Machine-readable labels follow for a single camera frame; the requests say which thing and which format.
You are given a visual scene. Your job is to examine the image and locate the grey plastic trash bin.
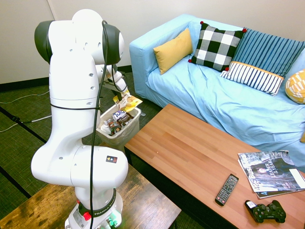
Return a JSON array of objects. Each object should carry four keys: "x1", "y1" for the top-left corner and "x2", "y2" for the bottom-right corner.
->
[{"x1": 95, "y1": 104, "x2": 142, "y2": 146}]

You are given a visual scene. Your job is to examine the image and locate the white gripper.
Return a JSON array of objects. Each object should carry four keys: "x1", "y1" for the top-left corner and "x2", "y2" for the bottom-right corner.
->
[{"x1": 110, "y1": 64, "x2": 128, "y2": 98}]

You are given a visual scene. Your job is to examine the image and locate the yellow white baked chip bag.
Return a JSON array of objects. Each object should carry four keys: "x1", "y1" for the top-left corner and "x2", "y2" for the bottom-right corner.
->
[{"x1": 112, "y1": 90, "x2": 143, "y2": 113}]

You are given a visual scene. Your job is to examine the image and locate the business magazine with dark cover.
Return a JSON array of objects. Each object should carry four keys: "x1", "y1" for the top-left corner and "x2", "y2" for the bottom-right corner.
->
[{"x1": 237, "y1": 150, "x2": 305, "y2": 193}]

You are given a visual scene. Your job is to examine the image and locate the black tv remote control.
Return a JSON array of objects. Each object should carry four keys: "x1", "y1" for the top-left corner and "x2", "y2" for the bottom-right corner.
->
[{"x1": 214, "y1": 173, "x2": 240, "y2": 207}]

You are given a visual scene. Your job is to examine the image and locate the white navy striped pillow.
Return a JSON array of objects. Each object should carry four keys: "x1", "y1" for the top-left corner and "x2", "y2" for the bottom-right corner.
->
[{"x1": 219, "y1": 61, "x2": 285, "y2": 97}]

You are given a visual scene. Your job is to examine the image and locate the blue striped pillow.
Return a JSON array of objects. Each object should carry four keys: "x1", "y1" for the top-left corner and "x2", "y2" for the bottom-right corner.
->
[{"x1": 231, "y1": 28, "x2": 305, "y2": 78}]

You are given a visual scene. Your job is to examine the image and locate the yellow white patterned round pillow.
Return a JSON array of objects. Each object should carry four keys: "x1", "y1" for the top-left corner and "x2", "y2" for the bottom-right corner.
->
[{"x1": 285, "y1": 69, "x2": 305, "y2": 104}]

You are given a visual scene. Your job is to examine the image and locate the black floor cable strip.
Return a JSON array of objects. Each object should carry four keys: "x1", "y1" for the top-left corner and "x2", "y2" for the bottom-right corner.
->
[{"x1": 0, "y1": 105, "x2": 47, "y2": 144}]

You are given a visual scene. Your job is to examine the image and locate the plain yellow pillow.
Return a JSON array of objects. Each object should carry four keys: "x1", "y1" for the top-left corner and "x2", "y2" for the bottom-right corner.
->
[{"x1": 153, "y1": 28, "x2": 193, "y2": 75}]

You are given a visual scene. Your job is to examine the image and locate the black game controller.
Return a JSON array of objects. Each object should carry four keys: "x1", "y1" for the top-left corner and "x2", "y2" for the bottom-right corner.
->
[{"x1": 251, "y1": 199, "x2": 287, "y2": 224}]

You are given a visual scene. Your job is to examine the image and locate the purple white snack wrapper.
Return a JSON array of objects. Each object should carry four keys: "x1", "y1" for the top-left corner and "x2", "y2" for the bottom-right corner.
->
[{"x1": 112, "y1": 110, "x2": 127, "y2": 121}]

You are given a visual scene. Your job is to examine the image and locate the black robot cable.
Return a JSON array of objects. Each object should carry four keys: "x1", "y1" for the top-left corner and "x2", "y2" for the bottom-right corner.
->
[{"x1": 89, "y1": 20, "x2": 128, "y2": 229}]

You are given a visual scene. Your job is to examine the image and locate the light blue sofa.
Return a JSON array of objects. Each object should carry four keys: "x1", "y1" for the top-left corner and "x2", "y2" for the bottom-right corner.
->
[{"x1": 129, "y1": 13, "x2": 305, "y2": 173}]

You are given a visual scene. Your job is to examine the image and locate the brown crumpled wrapper trash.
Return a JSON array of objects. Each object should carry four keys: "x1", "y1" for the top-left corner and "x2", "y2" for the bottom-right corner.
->
[{"x1": 102, "y1": 113, "x2": 134, "y2": 136}]

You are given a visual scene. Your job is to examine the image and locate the black white checked pillow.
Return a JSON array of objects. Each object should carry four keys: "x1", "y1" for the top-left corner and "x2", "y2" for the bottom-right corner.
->
[{"x1": 188, "y1": 21, "x2": 247, "y2": 72}]

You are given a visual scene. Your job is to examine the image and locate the small black labelled device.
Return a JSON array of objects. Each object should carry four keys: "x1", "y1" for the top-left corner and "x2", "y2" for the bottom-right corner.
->
[{"x1": 244, "y1": 199, "x2": 257, "y2": 212}]

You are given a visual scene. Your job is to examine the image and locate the white floor cable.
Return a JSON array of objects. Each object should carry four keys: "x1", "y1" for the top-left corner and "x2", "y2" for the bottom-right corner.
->
[{"x1": 0, "y1": 90, "x2": 52, "y2": 133}]

